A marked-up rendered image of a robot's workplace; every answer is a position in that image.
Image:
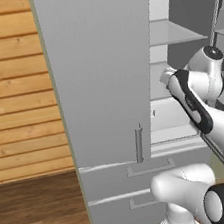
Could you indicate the wide grey fridge door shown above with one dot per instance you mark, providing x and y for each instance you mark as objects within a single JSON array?
[{"x": 98, "y": 72}]

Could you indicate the white fridge crisper drawer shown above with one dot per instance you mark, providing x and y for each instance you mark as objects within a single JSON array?
[{"x": 169, "y": 119}]

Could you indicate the tall grey fridge drawer front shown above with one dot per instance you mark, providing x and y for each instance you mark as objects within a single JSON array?
[{"x": 107, "y": 182}]

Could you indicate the glass fridge shelf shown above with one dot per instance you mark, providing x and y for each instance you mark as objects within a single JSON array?
[{"x": 170, "y": 33}]

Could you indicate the low grey fridge drawer front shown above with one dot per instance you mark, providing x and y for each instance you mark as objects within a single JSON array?
[{"x": 112, "y": 216}]

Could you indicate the dark grey fridge door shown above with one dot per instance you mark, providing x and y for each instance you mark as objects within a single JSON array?
[{"x": 192, "y": 1}]

